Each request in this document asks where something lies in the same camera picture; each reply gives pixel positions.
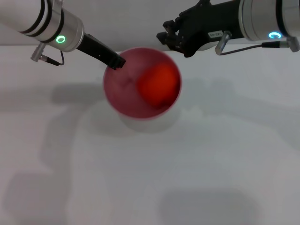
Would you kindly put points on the orange fruit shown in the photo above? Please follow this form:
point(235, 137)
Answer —
point(159, 84)

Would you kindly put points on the pink plastic bowl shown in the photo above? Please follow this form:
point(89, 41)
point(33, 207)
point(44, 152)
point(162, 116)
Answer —
point(122, 98)

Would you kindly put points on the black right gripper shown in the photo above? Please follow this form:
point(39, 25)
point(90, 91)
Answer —
point(206, 23)

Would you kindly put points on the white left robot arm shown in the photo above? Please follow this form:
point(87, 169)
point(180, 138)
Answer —
point(35, 21)

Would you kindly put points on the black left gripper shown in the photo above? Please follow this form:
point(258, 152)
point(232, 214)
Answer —
point(97, 50)

